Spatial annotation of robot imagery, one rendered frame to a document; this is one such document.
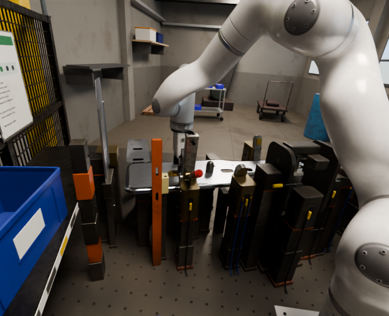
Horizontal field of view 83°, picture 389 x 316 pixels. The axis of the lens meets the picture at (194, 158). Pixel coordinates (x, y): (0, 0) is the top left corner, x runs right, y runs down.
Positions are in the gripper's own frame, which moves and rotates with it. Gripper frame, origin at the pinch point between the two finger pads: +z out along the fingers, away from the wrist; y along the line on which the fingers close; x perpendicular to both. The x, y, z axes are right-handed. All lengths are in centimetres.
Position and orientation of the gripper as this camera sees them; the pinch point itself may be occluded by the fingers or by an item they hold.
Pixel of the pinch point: (179, 167)
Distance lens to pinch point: 86.2
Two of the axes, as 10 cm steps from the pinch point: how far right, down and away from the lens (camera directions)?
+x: -9.7, 0.4, -2.5
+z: -0.7, 9.1, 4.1
